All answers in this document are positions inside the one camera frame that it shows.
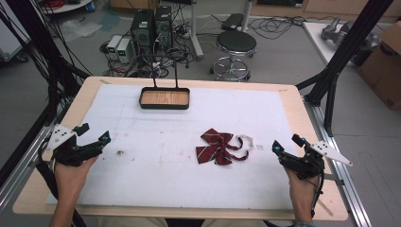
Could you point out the red striped bow tie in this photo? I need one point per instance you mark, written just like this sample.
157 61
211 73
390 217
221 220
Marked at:
217 146

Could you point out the computer towers on floor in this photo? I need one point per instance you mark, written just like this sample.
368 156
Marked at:
179 34

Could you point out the white power supply unit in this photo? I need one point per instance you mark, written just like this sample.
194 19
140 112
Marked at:
124 50
113 45

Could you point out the brown cardboard box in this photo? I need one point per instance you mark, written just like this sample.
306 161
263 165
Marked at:
383 69

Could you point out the person's left hand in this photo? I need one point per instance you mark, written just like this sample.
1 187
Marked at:
71 181

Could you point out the black round stool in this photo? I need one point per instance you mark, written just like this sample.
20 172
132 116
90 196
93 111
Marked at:
236 41

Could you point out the clear plastic sheet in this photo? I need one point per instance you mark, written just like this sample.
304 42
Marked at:
78 29

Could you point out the black stand with wooden tray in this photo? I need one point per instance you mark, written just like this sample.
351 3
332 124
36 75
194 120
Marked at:
164 98

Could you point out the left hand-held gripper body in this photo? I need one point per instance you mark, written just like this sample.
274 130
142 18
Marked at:
63 148

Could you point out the white board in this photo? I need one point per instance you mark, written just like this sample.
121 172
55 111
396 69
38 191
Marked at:
315 38

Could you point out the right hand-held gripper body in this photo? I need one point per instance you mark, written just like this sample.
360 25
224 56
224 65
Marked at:
307 162

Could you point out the grey metal table leg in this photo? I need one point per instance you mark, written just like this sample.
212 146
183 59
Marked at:
196 41

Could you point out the round white table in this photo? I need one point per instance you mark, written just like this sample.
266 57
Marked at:
66 6

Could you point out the white table mat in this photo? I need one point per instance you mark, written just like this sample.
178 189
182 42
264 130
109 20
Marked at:
157 183

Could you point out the person's right hand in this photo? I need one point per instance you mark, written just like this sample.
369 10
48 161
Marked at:
302 195

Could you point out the aluminium rail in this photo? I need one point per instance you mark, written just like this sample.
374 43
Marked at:
343 179
22 170

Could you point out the black flat case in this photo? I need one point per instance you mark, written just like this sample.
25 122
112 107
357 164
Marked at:
232 22

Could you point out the black frame strut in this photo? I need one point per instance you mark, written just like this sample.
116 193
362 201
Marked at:
350 47
38 41

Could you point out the black computer tower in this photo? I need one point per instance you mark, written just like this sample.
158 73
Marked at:
164 28
142 31

